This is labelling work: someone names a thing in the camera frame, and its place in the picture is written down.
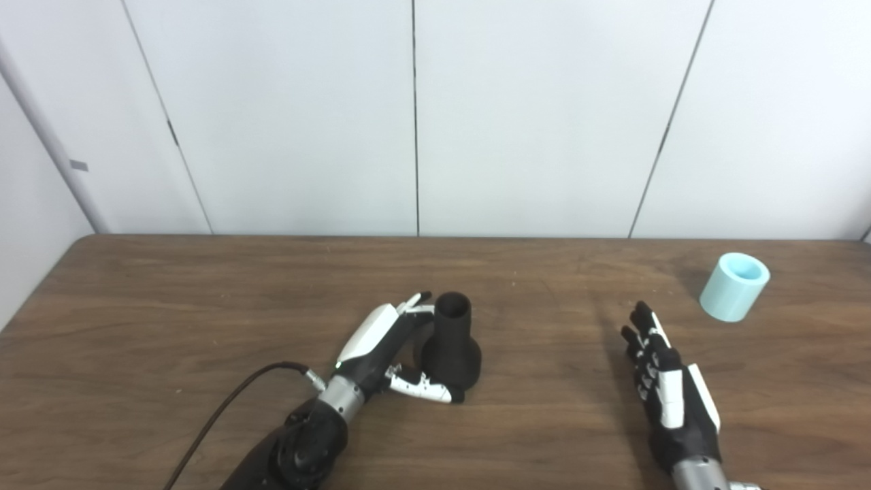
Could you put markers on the small grey wall label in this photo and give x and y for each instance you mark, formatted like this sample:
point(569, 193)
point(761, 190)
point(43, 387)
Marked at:
point(79, 165)

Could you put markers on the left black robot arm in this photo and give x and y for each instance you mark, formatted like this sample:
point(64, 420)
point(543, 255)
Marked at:
point(299, 442)

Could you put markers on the black wall panel hinge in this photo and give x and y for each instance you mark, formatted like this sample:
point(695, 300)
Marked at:
point(173, 133)

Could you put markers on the black funnel-shaped nozzle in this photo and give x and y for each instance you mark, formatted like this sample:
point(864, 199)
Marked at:
point(452, 354)

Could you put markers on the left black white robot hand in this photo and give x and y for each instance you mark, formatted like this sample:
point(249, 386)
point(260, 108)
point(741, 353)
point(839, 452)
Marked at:
point(378, 347)

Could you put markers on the white wall corner post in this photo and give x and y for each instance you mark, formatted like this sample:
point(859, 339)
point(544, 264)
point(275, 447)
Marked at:
point(47, 150)

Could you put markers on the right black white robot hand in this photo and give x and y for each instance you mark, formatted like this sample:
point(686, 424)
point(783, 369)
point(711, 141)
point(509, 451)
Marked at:
point(677, 408)

